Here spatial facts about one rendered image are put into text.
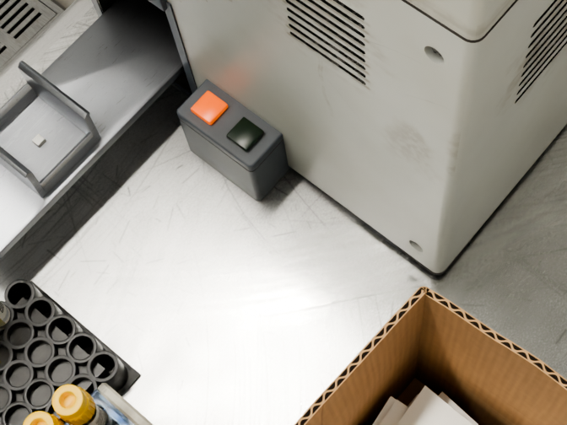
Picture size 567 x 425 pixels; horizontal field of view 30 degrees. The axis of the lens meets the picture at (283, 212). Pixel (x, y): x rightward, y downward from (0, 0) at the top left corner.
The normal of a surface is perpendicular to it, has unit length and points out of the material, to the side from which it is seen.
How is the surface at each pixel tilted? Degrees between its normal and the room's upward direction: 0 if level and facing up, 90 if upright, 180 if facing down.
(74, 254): 0
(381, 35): 90
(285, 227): 0
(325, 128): 90
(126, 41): 0
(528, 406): 88
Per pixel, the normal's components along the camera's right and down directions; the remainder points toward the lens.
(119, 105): -0.08, -0.39
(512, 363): -0.61, 0.73
